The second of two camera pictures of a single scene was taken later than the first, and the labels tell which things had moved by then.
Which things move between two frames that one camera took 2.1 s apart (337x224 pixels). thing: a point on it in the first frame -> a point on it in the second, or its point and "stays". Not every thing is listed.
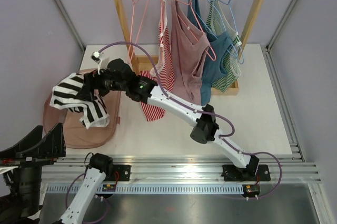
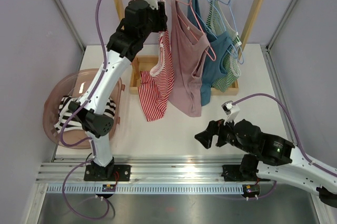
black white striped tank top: [69, 93] -> [67, 120]
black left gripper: [42, 149] -> [160, 17]
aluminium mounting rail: [185, 169] stays
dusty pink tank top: [190, 47] stays
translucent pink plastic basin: [76, 134] stays
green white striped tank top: [217, 21] stays
